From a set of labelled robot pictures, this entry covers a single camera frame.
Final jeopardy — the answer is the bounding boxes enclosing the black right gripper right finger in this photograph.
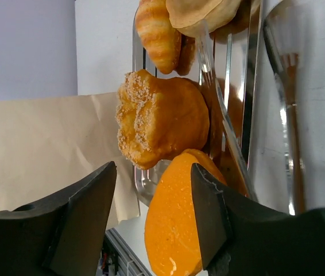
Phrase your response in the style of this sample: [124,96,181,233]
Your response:
[191,163,325,275]

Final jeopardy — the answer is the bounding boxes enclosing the small croissant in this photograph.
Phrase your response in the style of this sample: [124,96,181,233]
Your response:
[135,0,181,74]

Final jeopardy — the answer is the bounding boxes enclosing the metal serving tongs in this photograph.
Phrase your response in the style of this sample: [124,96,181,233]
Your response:
[196,17,306,215]

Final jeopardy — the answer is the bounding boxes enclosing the round smooth bun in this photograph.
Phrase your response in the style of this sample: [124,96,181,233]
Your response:
[144,149,225,275]

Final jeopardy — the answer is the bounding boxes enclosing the sugared flower bun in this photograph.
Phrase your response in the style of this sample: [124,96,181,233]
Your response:
[116,70,210,170]

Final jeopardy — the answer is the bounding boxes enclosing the silver metal tray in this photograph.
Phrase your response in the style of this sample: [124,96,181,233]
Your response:
[132,1,263,207]

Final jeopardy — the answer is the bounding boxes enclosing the glazed ring donut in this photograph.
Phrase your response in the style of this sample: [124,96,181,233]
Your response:
[165,0,262,38]

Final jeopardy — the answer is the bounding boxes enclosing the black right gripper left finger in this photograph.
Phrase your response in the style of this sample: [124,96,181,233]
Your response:
[0,162,117,275]

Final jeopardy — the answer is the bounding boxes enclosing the beige paper bag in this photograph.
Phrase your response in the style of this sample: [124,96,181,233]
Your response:
[0,93,140,228]

